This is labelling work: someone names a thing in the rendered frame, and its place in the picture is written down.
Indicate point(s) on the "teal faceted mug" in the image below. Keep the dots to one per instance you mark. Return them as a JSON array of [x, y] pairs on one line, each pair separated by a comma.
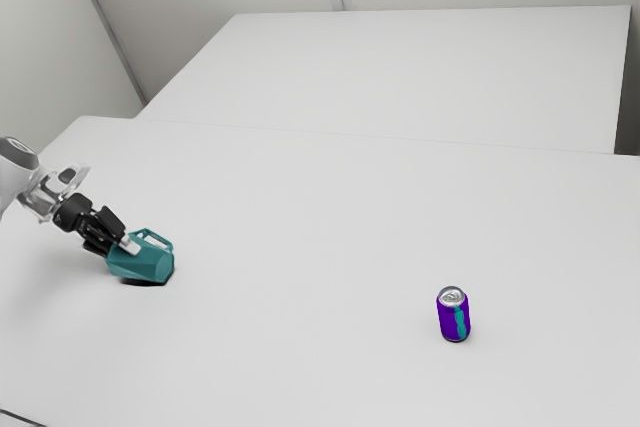
[[143, 262]]

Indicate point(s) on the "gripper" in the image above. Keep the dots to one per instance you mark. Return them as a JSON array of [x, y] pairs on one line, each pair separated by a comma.
[[74, 213]]

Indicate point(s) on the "purple can with teal stripe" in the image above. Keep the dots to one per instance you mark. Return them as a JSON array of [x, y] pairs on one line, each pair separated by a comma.
[[454, 315]]

